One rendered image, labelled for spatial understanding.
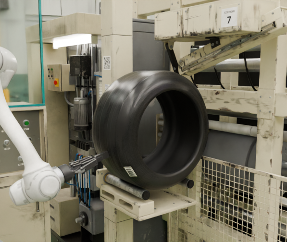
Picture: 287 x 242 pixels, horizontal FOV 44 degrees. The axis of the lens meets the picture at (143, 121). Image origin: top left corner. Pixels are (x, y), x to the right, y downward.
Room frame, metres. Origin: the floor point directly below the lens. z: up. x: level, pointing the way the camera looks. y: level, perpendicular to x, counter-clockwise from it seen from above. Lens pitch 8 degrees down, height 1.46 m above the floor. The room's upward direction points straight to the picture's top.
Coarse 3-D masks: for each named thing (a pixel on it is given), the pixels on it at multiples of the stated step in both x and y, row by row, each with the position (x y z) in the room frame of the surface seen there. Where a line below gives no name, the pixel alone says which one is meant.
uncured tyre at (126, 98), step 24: (144, 72) 1.71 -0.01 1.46; (168, 72) 1.69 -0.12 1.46; (120, 96) 1.59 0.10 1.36; (144, 96) 1.56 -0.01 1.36; (168, 96) 1.99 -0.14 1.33; (192, 96) 1.73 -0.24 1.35; (96, 120) 1.66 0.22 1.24; (120, 120) 1.53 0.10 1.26; (168, 120) 2.00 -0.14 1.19; (192, 120) 1.93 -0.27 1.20; (96, 144) 1.66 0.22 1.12; (120, 144) 1.52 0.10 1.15; (168, 144) 2.00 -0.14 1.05; (192, 144) 1.90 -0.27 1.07; (120, 168) 1.56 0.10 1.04; (144, 168) 1.56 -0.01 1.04; (168, 168) 1.88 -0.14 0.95; (192, 168) 1.74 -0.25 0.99
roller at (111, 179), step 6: (108, 174) 1.85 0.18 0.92; (108, 180) 1.81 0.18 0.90; (114, 180) 1.77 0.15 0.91; (120, 180) 1.75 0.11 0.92; (120, 186) 1.72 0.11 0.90; (126, 186) 1.68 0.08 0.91; (132, 186) 1.65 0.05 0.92; (132, 192) 1.64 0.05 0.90; (138, 192) 1.60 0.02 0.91; (144, 192) 1.58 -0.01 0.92; (144, 198) 1.57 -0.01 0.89
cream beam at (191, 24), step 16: (224, 0) 1.65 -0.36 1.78; (240, 0) 1.58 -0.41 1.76; (256, 0) 1.62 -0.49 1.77; (160, 16) 2.01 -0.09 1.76; (176, 16) 1.90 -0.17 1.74; (192, 16) 1.81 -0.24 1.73; (208, 16) 1.72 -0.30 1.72; (240, 16) 1.58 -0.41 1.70; (256, 16) 1.63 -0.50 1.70; (160, 32) 2.01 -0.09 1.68; (176, 32) 1.90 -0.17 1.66; (192, 32) 1.81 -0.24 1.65; (208, 32) 1.72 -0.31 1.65; (224, 32) 1.65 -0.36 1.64; (240, 32) 1.65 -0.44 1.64; (256, 32) 1.64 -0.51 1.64
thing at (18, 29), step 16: (0, 0) 1.93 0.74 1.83; (16, 0) 1.97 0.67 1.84; (32, 0) 2.03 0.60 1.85; (0, 16) 1.92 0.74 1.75; (16, 16) 1.97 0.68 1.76; (32, 16) 2.02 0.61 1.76; (0, 32) 1.92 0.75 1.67; (16, 32) 1.97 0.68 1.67; (32, 32) 2.02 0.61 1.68; (16, 48) 1.97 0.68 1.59; (32, 48) 2.02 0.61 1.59; (32, 64) 2.02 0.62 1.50; (16, 80) 1.96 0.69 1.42; (32, 80) 2.01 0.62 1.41; (16, 96) 1.96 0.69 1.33; (32, 96) 2.01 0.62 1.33
